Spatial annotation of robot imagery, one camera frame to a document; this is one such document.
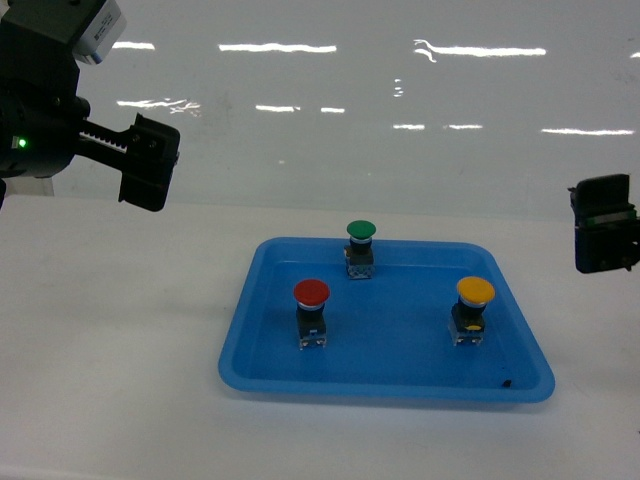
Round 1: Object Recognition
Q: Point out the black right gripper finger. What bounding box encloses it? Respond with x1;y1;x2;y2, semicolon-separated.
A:
569;174;639;273

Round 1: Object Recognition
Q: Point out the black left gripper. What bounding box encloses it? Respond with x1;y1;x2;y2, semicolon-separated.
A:
1;29;181;212

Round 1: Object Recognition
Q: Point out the yellow mushroom push button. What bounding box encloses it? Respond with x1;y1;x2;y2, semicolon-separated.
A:
449;276;496;346

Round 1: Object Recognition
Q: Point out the red mushroom push button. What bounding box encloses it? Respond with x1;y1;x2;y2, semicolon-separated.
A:
293;278;330;349

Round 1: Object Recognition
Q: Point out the green mushroom push button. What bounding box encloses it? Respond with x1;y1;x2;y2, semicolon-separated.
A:
344;219;376;280

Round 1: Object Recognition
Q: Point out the blue plastic tray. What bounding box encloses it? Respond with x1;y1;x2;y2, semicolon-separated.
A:
218;237;555;403

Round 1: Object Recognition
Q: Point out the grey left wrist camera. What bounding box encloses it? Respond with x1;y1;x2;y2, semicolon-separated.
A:
1;0;126;64

